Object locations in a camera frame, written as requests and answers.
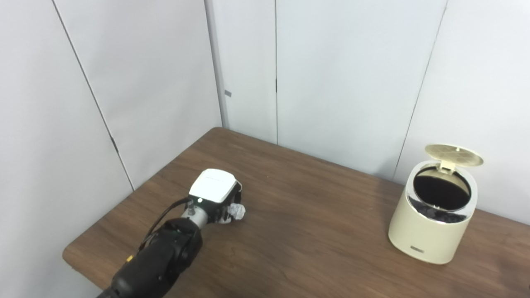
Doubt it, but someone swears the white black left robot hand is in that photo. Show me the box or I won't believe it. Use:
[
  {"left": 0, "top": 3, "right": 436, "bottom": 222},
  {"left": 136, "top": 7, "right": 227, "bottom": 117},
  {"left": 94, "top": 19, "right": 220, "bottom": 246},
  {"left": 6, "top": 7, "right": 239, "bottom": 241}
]
[{"left": 188, "top": 168, "right": 245, "bottom": 225}]

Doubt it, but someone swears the cream-colored desktop trash bin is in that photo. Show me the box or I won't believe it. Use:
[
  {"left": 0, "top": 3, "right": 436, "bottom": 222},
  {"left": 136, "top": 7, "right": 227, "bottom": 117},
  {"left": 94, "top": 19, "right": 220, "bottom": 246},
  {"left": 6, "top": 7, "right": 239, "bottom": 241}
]
[{"left": 388, "top": 144, "right": 484, "bottom": 264}]

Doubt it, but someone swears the round cream bin lid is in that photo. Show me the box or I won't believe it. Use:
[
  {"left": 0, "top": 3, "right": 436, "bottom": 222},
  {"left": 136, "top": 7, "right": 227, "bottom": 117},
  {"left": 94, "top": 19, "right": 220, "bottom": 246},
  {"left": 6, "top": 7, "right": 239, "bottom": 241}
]
[{"left": 425, "top": 144, "right": 484, "bottom": 171}]

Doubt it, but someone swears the black bin liner bag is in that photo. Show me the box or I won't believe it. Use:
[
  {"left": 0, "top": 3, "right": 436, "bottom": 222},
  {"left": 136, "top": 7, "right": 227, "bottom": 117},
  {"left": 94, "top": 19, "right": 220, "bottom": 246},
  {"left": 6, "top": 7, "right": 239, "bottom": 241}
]
[{"left": 408, "top": 169, "right": 472, "bottom": 224}]

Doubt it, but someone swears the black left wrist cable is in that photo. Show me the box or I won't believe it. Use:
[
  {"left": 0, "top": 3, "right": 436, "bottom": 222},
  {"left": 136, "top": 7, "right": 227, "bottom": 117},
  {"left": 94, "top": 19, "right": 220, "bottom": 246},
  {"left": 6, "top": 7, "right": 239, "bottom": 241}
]
[{"left": 139, "top": 198, "right": 193, "bottom": 251}]

